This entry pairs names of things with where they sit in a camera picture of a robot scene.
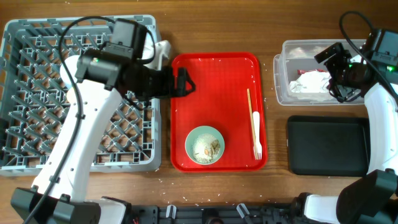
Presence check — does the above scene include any white napkin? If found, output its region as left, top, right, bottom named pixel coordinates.
left=289, top=70, right=331, bottom=93

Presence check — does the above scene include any large light blue plate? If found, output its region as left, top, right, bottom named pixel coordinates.
left=142, top=40, right=171, bottom=70

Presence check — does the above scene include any red snack wrapper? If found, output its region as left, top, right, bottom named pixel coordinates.
left=297, top=69, right=325, bottom=75

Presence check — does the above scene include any green bowl with food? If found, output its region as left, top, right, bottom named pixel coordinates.
left=185, top=126, right=225, bottom=166

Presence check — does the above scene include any wooden chopstick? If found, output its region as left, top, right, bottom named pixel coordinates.
left=246, top=88, right=259, bottom=160

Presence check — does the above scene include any white plastic fork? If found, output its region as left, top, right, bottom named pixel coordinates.
left=252, top=111, right=262, bottom=160

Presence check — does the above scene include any yellow plastic cup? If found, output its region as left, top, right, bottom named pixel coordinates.
left=67, top=87, right=77, bottom=105

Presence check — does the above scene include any light blue small bowl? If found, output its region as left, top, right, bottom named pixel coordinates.
left=60, top=55, right=80, bottom=89

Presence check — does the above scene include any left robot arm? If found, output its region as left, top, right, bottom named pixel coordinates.
left=11, top=40, right=188, bottom=223

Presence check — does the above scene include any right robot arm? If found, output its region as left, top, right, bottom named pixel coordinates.
left=302, top=40, right=397, bottom=223

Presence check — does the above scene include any grey dishwasher rack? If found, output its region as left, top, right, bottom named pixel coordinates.
left=1, top=16, right=162, bottom=176

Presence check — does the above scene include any red plastic tray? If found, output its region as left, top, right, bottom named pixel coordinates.
left=170, top=52, right=267, bottom=172

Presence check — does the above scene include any clear plastic bin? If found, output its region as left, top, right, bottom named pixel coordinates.
left=274, top=39, right=360, bottom=106

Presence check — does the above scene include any black plastic tray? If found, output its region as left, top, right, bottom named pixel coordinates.
left=287, top=115, right=370, bottom=177

